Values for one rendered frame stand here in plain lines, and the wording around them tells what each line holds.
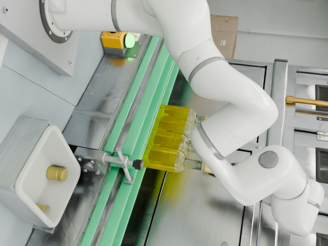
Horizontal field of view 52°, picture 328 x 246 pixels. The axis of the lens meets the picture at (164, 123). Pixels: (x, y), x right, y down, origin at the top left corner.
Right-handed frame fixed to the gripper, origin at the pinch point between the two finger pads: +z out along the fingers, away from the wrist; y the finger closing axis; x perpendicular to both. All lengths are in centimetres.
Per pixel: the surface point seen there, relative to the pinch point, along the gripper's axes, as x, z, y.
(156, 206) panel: 14.5, 14.0, -12.7
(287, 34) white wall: -472, 63, -320
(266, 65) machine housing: -65, 5, -16
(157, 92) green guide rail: -15.2, 28.5, 5.7
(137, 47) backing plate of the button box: -23.7, 40.4, 14.8
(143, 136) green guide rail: 2.8, 23.3, 6.0
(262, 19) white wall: -497, 118, -321
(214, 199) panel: 3.9, -1.4, -12.7
